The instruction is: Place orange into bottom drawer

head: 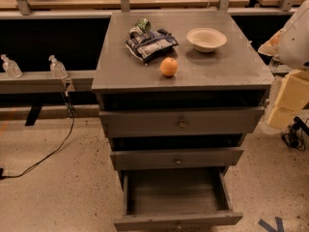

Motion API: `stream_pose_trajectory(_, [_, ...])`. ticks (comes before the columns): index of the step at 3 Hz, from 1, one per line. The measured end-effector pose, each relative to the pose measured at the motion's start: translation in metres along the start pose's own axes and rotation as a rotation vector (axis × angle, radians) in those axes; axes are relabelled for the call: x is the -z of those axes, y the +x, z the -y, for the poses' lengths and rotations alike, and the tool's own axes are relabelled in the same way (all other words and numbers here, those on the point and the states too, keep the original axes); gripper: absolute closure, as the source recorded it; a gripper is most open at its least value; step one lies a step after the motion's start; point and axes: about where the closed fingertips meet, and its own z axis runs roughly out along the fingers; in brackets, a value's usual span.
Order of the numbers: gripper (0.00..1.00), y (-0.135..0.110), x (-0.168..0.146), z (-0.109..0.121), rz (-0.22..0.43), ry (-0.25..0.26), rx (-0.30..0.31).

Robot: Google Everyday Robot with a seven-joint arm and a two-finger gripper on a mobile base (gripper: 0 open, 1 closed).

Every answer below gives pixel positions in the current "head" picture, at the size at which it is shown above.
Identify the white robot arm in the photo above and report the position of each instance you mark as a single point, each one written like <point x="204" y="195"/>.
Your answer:
<point x="290" y="45"/>

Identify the grey top drawer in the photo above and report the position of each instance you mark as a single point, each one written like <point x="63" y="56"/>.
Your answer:
<point x="177" y="122"/>

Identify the grey drawer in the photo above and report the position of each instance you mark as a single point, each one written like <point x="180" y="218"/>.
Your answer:
<point x="177" y="122"/>
<point x="175" y="199"/>
<point x="178" y="158"/>

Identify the white paper bowl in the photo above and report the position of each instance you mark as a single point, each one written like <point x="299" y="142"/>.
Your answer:
<point x="206" y="39"/>

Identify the grey drawer cabinet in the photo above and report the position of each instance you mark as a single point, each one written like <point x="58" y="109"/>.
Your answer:
<point x="231" y="76"/>

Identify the grey middle drawer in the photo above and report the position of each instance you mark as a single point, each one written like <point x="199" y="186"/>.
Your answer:
<point x="178" y="158"/>

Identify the orange fruit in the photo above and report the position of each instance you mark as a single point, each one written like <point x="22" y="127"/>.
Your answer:
<point x="168" y="66"/>

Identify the green crumpled snack bag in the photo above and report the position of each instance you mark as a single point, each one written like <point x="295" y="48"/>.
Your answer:
<point x="141" y="26"/>

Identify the blue white chip bag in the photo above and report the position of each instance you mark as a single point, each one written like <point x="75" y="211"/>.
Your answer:
<point x="151" y="45"/>

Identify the clear bottle on ledge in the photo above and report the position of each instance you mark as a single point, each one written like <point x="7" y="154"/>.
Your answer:
<point x="57" y="68"/>

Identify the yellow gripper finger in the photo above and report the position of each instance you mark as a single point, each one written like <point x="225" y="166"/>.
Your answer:
<point x="293" y="96"/>

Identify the grey bottom drawer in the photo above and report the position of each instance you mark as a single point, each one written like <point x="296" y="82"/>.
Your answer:
<point x="175" y="199"/>

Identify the clear bottle far left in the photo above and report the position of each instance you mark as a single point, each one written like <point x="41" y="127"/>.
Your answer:
<point x="11" y="67"/>

